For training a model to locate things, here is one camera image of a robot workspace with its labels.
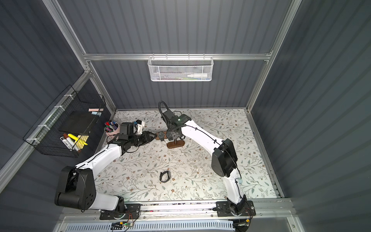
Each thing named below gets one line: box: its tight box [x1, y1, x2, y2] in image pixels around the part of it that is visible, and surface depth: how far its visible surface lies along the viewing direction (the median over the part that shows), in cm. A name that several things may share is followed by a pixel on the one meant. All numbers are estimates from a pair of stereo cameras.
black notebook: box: [58, 111, 100, 134], surface depth 76 cm
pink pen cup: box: [103, 121, 120, 136], surface depth 96 cm
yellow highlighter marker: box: [67, 133, 89, 146], surface depth 72 cm
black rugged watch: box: [157, 131, 165, 142], surface depth 88 cm
